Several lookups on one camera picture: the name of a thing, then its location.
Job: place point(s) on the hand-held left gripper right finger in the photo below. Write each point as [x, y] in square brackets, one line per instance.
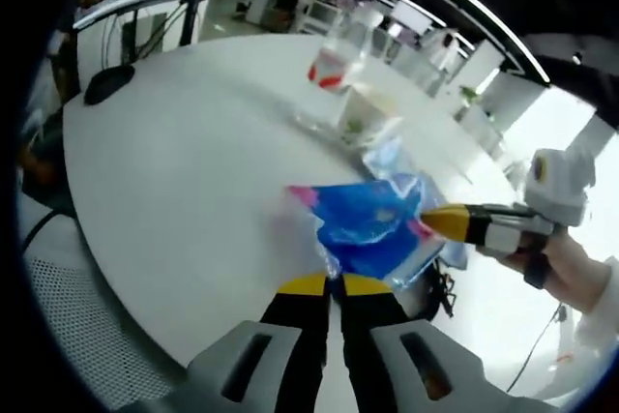
[372, 335]

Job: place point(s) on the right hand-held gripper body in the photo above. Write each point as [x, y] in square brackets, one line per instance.
[561, 185]

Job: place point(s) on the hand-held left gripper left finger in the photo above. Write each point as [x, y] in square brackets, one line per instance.
[300, 335]

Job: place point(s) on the blue tissue packet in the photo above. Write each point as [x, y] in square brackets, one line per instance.
[367, 229]

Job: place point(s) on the clear bag with blue pad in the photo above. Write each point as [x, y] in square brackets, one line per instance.
[394, 159]

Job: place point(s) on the white printed paper cup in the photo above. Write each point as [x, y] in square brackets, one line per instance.
[367, 115]

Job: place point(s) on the clear water bottle red label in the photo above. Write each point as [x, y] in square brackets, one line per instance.
[338, 69]

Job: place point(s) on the person's right hand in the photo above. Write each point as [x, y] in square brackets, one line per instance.
[522, 258]

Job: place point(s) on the green potted plant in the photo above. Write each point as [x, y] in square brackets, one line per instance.
[469, 95]

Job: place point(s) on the white table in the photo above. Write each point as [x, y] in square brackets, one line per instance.
[193, 166]

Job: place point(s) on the black oval object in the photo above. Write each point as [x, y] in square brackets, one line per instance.
[109, 85]

